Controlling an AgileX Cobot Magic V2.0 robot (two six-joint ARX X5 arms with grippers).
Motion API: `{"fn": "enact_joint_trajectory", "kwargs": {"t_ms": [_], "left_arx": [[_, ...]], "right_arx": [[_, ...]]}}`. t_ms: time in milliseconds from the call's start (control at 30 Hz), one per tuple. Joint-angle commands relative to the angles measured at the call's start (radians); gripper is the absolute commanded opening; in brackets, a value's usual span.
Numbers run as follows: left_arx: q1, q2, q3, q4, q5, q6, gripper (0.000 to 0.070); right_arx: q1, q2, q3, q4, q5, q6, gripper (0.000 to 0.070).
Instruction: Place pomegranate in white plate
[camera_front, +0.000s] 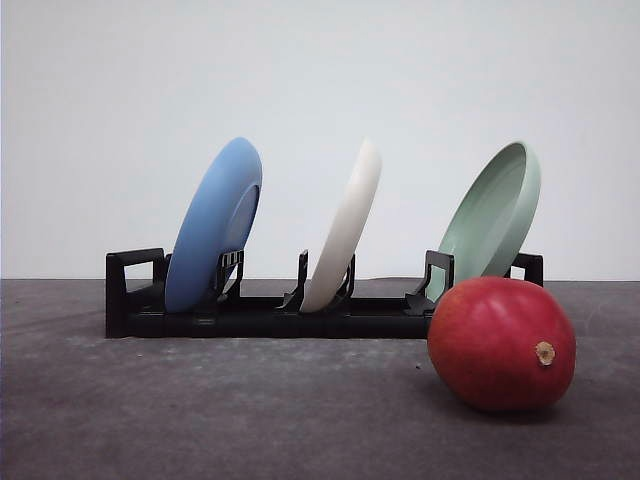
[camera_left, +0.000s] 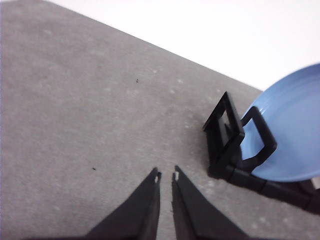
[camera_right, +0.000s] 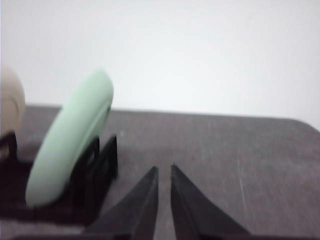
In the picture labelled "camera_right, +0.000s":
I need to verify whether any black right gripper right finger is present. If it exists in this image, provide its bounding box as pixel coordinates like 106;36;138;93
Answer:
170;164;253;240

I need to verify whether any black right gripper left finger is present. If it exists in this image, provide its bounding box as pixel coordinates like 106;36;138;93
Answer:
87;166;159;240

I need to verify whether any white plate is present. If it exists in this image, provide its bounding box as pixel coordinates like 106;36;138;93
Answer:
1;66;26;139

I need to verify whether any green plate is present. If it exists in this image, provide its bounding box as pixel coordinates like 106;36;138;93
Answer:
25;70;114;207

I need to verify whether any black dish rack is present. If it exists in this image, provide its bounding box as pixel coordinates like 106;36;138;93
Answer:
0;131;119;226

